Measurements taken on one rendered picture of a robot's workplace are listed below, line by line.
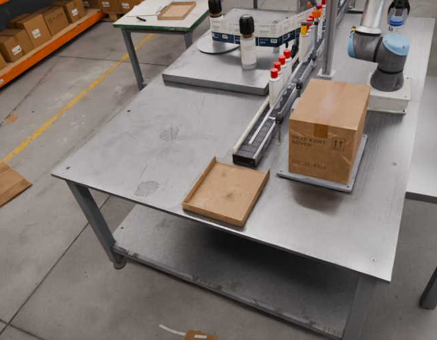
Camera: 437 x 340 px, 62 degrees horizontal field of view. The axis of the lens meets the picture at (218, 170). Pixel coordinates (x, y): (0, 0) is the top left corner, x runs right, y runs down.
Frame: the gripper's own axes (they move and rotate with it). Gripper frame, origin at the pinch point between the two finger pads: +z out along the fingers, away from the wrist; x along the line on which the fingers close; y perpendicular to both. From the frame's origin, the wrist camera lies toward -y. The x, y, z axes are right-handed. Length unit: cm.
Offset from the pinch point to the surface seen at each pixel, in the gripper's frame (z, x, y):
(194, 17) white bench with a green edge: 20, 153, 47
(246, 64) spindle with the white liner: 8, 75, -46
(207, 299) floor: 100, 71, -146
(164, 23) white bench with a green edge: 20, 174, 31
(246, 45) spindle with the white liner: -4, 74, -46
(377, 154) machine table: 17, -1, -98
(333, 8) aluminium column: -20, 31, -35
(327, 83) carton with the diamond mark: -12, 23, -93
